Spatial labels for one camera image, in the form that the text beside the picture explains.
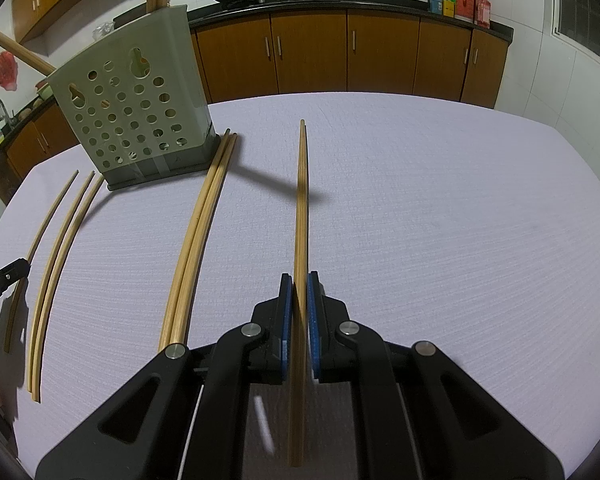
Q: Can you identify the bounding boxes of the chopstick leaning from holder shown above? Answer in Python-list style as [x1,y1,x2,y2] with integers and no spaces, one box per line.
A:
[0,32,55,76]

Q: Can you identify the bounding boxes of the red bag on wall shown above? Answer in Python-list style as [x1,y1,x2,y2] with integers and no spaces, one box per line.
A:
[0,51,18,91]

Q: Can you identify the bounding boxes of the black stove counter top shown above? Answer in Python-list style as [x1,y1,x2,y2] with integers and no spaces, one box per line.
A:
[111,0,515,44]

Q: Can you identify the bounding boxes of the brown lower kitchen cabinets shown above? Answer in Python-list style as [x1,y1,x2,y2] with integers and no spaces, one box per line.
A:
[192,9,514,108]

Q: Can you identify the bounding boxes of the grey perforated utensil holder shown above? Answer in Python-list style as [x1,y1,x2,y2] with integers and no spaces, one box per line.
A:
[47,6,220,190]

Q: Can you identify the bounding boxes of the left side brown cabinet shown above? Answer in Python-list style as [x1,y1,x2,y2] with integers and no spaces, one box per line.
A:
[0,99,79,205]

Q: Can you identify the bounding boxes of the bamboo chopstick left pair outer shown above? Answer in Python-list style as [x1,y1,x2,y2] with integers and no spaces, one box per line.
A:
[26,171,95,392]

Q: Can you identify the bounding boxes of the bamboo chopstick pair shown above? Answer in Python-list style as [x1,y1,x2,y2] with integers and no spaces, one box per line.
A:
[31,174,105,404]
[26,171,95,392]

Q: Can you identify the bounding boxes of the bamboo chopstick left pair inner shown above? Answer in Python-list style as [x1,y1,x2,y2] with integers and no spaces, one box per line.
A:
[31,174,105,404]

